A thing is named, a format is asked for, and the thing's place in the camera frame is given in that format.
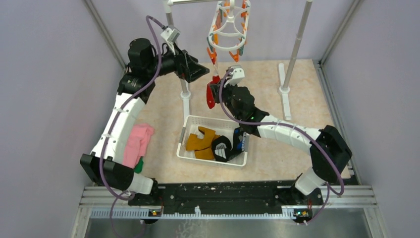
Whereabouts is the black sock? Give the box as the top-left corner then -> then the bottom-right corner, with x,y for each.
211,127 -> 246,163

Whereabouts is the white metal drying rack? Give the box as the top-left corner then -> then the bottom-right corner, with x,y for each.
159,0 -> 311,122

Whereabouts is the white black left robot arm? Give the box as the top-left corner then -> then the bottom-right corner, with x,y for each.
80,38 -> 210,205

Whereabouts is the green cloth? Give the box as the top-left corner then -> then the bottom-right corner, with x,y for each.
133,156 -> 144,174

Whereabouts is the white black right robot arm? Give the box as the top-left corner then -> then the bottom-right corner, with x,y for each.
207,83 -> 353,204

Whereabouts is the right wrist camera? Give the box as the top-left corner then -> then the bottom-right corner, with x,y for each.
224,65 -> 245,87

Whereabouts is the mustard yellow sock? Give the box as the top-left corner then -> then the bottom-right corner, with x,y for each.
194,147 -> 214,160
186,126 -> 220,151

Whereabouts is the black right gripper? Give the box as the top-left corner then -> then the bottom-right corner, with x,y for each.
210,78 -> 242,121

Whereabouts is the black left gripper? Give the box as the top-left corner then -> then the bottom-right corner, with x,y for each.
146,41 -> 209,82

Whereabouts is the pink cloth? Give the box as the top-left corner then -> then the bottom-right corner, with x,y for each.
122,123 -> 155,169

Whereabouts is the orange clothespin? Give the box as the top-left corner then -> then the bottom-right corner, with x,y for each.
207,47 -> 217,65

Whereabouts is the white plastic clip hanger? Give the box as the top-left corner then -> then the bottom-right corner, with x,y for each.
207,0 -> 251,56

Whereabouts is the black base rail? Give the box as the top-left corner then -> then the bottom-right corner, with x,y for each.
128,180 -> 323,215

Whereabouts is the white cable duct strip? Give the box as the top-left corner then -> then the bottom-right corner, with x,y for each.
90,207 -> 296,220

